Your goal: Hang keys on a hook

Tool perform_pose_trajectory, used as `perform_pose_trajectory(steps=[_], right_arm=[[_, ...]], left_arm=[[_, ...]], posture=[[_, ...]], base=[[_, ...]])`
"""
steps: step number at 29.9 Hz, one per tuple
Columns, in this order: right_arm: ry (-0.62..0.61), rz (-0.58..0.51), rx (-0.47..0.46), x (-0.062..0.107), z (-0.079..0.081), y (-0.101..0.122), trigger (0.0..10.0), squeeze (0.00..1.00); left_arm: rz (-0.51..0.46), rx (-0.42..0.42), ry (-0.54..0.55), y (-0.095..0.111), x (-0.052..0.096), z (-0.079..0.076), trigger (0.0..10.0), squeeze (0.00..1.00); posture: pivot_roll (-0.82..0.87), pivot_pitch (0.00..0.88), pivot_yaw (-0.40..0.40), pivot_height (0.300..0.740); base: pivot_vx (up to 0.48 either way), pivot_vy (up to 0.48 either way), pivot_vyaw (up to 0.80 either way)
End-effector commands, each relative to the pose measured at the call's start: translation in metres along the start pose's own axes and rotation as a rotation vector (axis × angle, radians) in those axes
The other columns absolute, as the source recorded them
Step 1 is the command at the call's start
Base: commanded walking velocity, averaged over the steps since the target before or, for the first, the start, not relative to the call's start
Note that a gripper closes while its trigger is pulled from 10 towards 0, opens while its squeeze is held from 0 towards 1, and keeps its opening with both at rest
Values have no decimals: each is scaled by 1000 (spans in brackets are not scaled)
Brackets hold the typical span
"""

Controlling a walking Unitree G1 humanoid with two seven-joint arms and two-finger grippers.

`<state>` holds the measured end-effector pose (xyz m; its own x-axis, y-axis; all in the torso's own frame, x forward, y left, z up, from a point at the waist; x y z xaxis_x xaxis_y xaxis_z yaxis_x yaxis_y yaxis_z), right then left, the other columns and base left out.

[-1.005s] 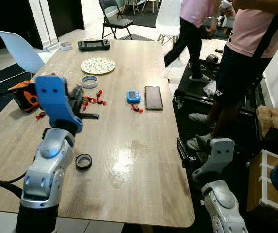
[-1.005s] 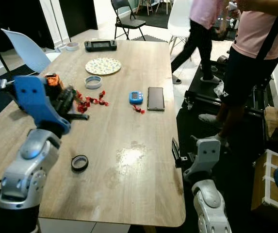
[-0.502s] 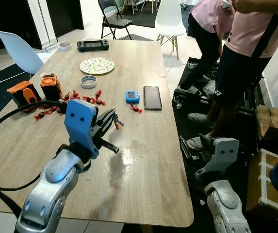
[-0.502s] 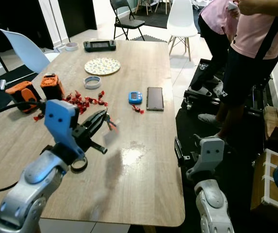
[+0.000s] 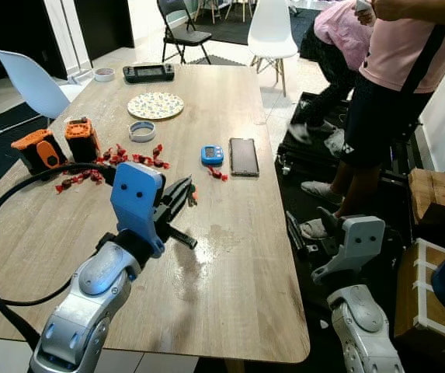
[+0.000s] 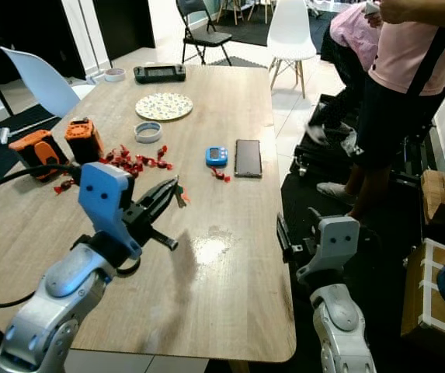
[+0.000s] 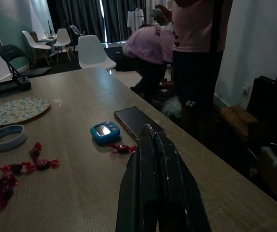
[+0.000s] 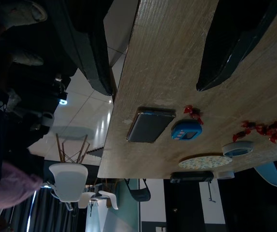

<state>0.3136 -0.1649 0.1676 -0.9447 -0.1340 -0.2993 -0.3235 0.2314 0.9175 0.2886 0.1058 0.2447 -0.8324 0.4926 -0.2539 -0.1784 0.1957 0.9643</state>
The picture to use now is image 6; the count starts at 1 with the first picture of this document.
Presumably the white tape roll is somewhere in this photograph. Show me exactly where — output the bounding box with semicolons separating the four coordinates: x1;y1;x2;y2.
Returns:
104;68;127;83

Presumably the bending person in pink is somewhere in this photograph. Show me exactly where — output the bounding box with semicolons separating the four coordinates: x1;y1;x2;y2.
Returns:
304;0;383;148

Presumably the taped wooden crate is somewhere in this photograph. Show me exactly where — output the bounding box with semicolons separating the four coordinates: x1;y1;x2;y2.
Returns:
401;237;445;352

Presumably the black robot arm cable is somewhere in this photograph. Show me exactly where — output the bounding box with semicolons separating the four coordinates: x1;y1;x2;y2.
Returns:
0;163;85;309

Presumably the blue digital timer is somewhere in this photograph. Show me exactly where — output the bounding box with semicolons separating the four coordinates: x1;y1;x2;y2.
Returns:
205;145;229;168

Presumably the patterned round plate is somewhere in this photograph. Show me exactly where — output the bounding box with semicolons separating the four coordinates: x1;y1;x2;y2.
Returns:
135;92;194;122

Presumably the black smartphone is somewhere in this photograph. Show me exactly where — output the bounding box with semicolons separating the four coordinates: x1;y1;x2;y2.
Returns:
235;139;262;179

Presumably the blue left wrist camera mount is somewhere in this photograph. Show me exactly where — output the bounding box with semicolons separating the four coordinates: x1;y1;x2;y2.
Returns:
78;162;144;260

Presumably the white plastic shell chair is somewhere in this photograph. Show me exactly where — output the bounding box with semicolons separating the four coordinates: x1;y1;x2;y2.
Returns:
266;0;318;99
0;47;96;120

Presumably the small key bunch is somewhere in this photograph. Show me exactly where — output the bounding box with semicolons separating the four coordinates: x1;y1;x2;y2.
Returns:
172;180;190;209

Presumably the grey tape roll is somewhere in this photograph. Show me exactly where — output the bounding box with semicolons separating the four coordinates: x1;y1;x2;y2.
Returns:
134;120;163;144

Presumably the orange black battery pack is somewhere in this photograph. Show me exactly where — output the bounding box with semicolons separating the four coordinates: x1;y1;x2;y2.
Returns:
9;129;69;173
64;117;103;162

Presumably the wooden table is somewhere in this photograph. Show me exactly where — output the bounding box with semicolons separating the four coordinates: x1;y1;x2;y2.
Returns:
0;64;297;364

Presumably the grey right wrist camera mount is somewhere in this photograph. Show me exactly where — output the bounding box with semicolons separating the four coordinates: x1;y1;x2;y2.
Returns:
296;215;363;285

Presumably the small cardboard box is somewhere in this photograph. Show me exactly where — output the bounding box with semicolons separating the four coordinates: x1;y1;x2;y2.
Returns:
421;169;445;227

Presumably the black folding chair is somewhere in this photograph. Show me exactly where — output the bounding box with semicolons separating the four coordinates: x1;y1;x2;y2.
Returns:
176;0;233;66

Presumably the black floor case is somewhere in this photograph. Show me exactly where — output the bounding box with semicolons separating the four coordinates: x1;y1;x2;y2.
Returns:
292;93;426;184

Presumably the person in black shorts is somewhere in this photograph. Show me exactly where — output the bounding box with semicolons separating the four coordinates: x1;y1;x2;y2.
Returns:
315;0;445;223

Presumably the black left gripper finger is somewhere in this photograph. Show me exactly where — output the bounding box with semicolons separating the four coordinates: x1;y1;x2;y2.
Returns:
135;177;179;214
144;191;179;228

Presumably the black handheld controller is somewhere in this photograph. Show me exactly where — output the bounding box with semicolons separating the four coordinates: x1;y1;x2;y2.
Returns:
134;63;187;85

